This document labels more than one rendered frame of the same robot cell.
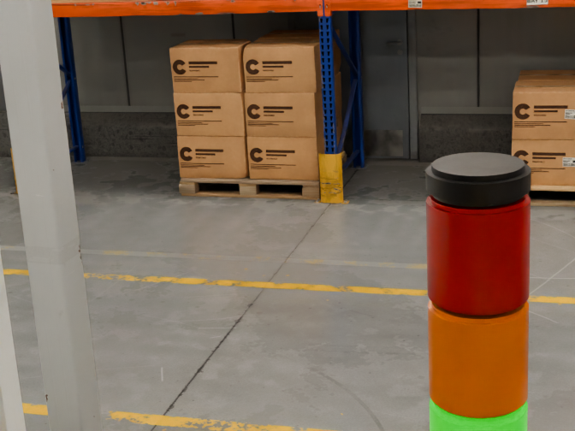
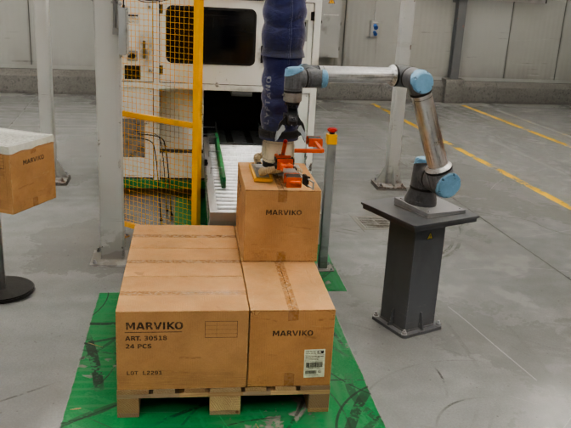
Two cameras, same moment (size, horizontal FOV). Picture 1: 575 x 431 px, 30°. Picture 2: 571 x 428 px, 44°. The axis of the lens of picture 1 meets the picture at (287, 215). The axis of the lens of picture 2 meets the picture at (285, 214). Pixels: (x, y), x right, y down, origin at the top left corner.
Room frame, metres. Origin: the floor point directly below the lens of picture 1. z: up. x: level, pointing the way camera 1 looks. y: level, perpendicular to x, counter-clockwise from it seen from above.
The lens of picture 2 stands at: (-1.47, -5.17, 1.95)
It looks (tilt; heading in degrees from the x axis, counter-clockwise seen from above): 18 degrees down; 61
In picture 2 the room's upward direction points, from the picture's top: 3 degrees clockwise
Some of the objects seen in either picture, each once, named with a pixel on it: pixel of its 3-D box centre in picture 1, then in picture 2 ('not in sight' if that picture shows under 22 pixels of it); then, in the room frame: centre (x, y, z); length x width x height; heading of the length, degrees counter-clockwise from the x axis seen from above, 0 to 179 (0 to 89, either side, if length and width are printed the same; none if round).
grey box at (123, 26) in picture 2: not in sight; (124, 30); (-0.14, -0.40, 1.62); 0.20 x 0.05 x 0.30; 69
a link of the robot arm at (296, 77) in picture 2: not in sight; (294, 79); (0.21, -2.12, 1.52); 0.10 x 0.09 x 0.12; 172
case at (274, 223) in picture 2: not in sight; (275, 209); (0.33, -1.76, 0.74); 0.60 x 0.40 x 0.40; 70
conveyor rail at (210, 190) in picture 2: not in sight; (208, 179); (0.55, -0.21, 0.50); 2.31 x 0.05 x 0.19; 69
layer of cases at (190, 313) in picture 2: not in sight; (221, 295); (-0.07, -1.93, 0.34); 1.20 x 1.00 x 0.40; 69
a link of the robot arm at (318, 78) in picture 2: not in sight; (314, 78); (0.32, -2.12, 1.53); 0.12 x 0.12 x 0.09; 82
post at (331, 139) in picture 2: not in sight; (326, 202); (1.12, -1.05, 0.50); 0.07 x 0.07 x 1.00; 69
